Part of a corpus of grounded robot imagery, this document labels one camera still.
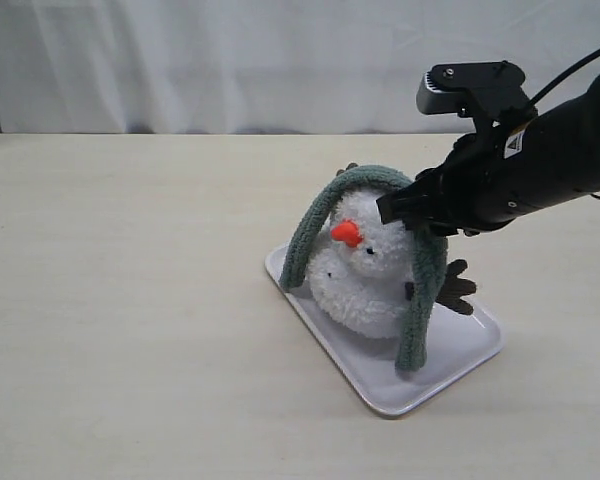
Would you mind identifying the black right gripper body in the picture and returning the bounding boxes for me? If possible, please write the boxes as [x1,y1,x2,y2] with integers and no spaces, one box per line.
[414,130,536,233]

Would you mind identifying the green knitted scarf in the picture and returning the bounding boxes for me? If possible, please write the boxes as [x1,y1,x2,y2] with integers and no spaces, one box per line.
[279,165,449,376]

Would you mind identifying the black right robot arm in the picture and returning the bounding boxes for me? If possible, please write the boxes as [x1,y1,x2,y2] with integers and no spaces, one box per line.
[377,61,600,236]

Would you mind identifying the white plush snowman toy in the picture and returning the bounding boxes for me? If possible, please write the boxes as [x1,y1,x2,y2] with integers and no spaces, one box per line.
[307,160,478,343]

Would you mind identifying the white rectangular tray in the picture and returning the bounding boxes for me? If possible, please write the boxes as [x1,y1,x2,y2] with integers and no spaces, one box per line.
[264,241,504,419]

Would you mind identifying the white backdrop curtain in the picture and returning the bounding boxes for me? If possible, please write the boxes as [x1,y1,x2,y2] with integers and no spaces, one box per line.
[0,1,600,134]

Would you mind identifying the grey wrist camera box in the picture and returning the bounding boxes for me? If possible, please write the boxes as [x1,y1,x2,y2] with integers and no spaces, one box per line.
[416,60,529,120]

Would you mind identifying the black camera cable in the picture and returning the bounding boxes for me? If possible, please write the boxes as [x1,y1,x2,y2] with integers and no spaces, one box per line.
[524,35,600,203]

